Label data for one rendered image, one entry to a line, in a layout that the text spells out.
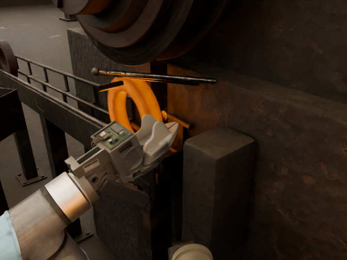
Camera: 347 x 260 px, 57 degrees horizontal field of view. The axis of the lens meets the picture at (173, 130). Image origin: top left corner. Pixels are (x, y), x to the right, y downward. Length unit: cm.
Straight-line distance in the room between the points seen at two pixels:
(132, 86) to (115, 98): 10
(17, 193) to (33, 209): 134
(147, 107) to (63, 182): 21
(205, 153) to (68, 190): 22
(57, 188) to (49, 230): 6
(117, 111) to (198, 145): 31
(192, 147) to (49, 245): 27
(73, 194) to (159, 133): 18
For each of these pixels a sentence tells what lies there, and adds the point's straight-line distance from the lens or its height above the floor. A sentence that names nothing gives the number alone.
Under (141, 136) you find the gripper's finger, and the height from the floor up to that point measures 76.
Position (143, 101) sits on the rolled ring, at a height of 81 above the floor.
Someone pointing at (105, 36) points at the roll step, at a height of 93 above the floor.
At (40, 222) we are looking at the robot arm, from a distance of 53.
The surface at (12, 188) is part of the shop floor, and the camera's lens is 192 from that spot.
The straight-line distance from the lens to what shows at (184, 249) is 48.
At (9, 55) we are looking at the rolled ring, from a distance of 162.
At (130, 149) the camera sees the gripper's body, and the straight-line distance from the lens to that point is 53.
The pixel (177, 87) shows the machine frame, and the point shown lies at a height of 83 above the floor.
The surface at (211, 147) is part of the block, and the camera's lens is 49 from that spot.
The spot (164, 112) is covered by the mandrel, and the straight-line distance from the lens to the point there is 74.
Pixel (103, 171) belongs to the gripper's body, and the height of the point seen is 74.
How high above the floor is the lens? 105
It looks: 27 degrees down
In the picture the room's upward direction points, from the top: straight up
